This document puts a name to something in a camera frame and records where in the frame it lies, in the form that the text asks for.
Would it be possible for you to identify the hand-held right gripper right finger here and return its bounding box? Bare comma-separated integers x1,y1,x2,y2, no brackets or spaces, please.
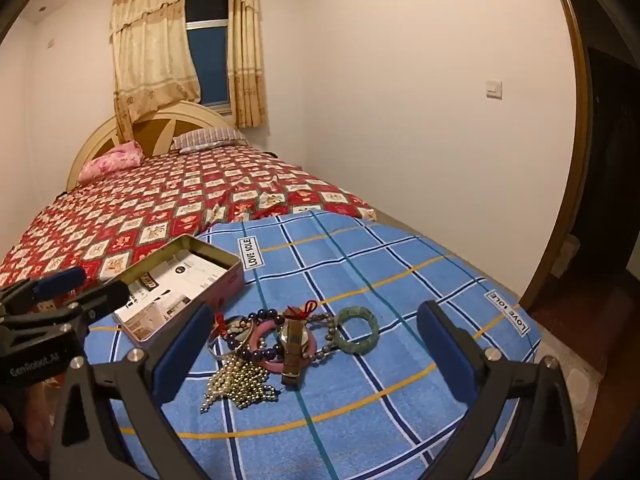
416,300,581,480

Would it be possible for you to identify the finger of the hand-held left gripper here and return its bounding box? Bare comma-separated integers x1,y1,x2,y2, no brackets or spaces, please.
0,266,87,313
47,281,130,333

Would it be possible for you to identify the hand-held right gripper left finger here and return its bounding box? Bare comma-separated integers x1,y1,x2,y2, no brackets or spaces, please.
49,304,216,480

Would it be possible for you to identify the silver bangle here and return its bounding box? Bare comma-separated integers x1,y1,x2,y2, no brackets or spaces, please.
206,316,251,359

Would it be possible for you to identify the pale stone bead bracelet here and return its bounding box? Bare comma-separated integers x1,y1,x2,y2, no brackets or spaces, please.
225,316,256,346

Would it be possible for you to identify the pearl bead necklace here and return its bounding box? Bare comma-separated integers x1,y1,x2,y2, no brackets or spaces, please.
200,352,283,413

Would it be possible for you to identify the pink tin box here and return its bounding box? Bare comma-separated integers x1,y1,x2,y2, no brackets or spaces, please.
112,234,246,346

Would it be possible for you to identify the pink bangle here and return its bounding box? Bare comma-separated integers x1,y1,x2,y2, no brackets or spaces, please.
246,321,317,375

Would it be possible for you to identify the dark purple bead bracelet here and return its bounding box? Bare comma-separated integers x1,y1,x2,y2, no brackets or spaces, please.
227,308,288,363

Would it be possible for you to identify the wristwatch with brown strap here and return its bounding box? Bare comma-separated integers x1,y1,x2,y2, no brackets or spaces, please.
277,312,313,387

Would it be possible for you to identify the blue plaid towel blanket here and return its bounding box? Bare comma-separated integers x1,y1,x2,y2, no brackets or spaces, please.
82,210,543,480

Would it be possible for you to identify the red patterned bed sheet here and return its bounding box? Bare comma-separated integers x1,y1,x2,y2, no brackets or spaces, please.
0,145,378,306

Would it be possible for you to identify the pink floral pillow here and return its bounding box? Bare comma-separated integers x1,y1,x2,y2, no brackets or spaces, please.
77,141,145,183

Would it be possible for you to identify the cream wooden headboard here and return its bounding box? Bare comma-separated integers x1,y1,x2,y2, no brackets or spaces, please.
66,100,251,196

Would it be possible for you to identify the striped pillow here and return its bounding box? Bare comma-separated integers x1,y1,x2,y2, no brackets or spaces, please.
171,128,249,155

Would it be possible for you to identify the wide beige curtain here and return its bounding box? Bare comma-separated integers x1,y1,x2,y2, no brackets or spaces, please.
110,0,202,143

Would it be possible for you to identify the window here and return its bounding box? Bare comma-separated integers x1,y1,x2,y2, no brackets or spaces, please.
185,0,233,115

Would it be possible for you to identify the narrow beige curtain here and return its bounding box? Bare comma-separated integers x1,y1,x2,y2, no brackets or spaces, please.
226,0,268,130

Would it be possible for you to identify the green jade bracelet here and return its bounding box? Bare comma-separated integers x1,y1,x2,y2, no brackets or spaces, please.
334,307,377,355

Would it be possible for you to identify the wooden door frame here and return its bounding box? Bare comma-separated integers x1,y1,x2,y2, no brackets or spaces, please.
517,0,591,311

